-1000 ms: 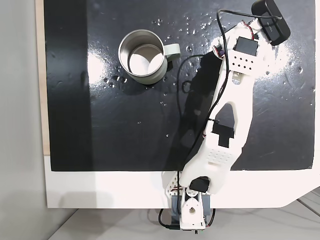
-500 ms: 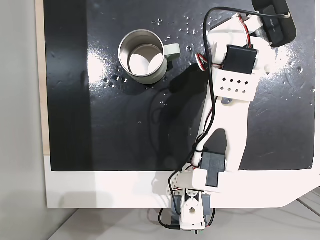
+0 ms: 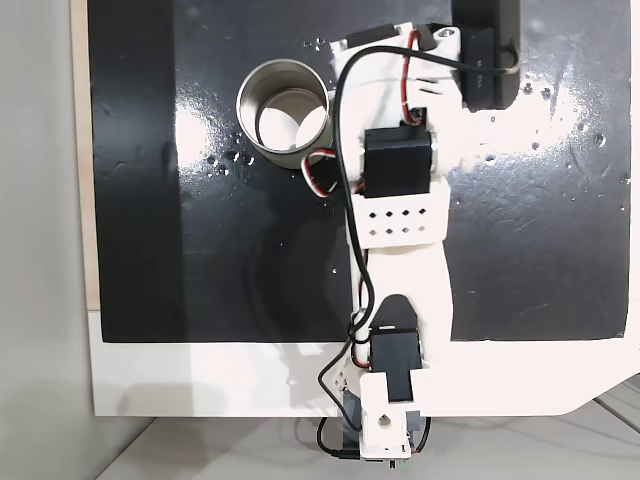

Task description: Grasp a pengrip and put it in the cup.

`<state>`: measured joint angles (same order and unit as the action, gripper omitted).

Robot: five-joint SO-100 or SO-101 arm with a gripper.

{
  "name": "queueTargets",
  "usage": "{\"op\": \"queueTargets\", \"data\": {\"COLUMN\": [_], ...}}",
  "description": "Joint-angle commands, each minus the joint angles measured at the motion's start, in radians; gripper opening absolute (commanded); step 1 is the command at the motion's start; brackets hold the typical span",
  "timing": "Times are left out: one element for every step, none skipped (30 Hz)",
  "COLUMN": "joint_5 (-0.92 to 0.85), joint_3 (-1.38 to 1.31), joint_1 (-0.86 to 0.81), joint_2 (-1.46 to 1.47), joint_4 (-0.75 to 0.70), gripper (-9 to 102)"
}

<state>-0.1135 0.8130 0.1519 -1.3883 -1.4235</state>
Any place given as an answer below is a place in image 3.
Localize pale green steel-lined mug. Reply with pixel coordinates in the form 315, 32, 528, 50
235, 58, 336, 171

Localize black glossy table mat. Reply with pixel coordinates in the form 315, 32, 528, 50
86, 0, 631, 346

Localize red servo wire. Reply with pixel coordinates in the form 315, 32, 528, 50
399, 28, 427, 124

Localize long black camera cable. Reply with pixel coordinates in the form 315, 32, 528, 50
315, 45, 522, 464

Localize red white black servo wires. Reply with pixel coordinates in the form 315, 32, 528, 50
301, 148, 342, 200

